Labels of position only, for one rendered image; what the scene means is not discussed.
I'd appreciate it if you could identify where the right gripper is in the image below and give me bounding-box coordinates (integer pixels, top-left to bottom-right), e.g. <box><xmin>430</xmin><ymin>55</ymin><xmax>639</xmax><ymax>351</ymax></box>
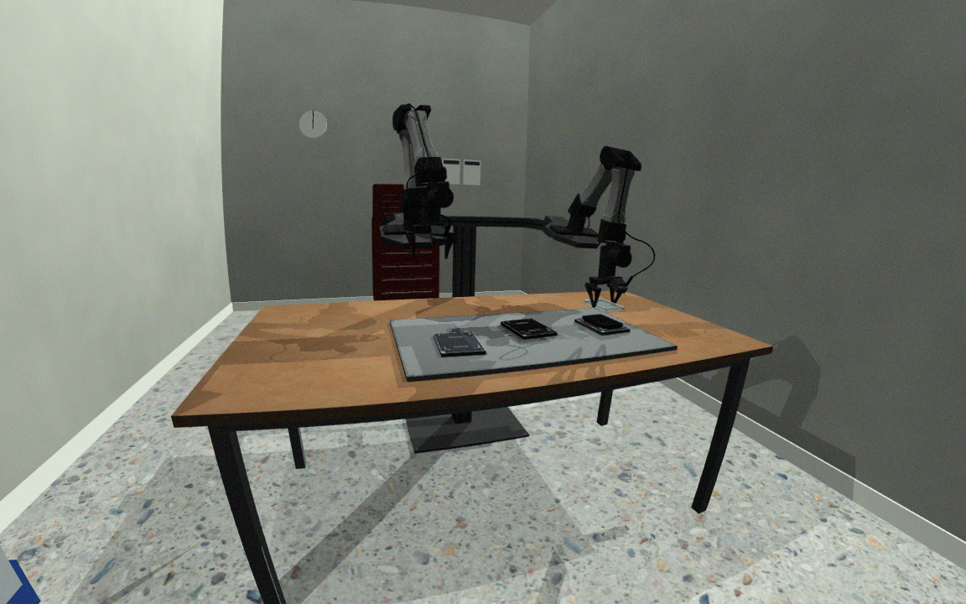
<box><xmin>406</xmin><ymin>206</ymin><xmax>456</xmax><ymax>260</ymax></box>

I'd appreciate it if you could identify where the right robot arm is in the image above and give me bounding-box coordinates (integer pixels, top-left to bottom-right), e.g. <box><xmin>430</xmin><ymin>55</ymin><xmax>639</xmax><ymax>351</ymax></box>
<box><xmin>382</xmin><ymin>105</ymin><xmax>454</xmax><ymax>235</ymax></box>

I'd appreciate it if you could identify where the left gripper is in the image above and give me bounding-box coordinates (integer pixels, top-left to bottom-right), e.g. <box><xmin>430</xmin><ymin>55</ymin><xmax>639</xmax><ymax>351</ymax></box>
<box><xmin>585</xmin><ymin>261</ymin><xmax>626</xmax><ymax>308</ymax></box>

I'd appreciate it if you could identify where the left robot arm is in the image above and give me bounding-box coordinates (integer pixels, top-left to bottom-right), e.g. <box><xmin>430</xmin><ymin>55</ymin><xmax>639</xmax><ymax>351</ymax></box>
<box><xmin>549</xmin><ymin>146</ymin><xmax>641</xmax><ymax>268</ymax></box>

